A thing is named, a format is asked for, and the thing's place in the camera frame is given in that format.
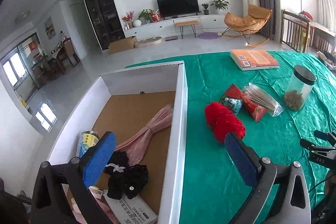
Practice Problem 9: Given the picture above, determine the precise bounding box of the red envelope packet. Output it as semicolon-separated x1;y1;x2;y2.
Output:
224;84;266;122

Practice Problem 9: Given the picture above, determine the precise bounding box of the red yarn skein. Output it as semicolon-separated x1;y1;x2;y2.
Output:
205;102;246;143

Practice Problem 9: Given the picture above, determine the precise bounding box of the blue patterned drawstring pouch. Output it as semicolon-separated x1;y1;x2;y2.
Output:
219;97;243;116

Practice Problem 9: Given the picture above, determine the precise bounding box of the blue yellow cylindrical package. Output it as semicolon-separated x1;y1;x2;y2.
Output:
76;131;99;157

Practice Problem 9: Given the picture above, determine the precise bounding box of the black fabric with white bow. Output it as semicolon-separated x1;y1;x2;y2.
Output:
104;151;149;200

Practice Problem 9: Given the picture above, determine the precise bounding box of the pink folded cloth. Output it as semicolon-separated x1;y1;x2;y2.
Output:
115;104;173;166

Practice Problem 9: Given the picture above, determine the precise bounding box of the green satin tablecloth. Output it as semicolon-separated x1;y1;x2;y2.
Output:
124;50;336;224

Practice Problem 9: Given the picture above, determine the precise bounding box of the white printed packet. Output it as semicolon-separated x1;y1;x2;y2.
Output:
103;190;158;224

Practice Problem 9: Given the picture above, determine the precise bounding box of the clear jar with black lid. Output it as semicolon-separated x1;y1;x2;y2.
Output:
284;65;316;111

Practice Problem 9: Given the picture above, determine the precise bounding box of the white cardboard storage box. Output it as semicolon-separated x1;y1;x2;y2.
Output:
48;61;188;223

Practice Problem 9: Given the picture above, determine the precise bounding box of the clear bag of sticks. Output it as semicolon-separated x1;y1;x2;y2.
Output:
242;83;284;117

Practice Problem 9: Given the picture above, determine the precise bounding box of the wooden dining chair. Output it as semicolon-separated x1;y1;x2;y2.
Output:
55;38;80;74

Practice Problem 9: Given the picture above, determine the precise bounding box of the orange book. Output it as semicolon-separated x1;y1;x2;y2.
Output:
230;50;280;71

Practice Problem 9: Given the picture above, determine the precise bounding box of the dark wooden railing chair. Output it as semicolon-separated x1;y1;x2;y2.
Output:
280;10;335;53

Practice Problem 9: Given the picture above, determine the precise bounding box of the brown cardboard box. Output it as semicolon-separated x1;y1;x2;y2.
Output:
108;36;137;54

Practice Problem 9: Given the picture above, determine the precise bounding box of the beige oval floor mat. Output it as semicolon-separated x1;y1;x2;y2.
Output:
134;36;163;48

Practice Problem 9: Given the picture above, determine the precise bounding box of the orange rocking lounge chair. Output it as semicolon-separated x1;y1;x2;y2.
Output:
218;5;272;48

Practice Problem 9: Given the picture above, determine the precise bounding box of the white round vase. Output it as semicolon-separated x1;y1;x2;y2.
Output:
133;19;142;27

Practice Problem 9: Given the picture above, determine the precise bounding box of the red flower arrangement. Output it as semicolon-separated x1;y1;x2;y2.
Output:
122;11;134;29

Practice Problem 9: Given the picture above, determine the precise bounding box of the purple round rug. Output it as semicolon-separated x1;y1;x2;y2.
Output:
197;32;221;40

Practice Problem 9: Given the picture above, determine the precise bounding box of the white tv cabinet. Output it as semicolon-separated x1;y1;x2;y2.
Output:
124;14;227;40

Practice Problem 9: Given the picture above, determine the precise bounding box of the tall black display cabinet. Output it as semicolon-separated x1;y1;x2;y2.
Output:
84;0;125;51

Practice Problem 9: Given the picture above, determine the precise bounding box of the green potted plant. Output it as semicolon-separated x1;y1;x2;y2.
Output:
210;0;230;14

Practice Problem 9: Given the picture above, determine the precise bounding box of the wooden bench with black legs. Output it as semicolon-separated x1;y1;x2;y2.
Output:
174;20;200;39

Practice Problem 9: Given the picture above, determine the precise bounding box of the black flat television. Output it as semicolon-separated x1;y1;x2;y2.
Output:
157;0;199;18

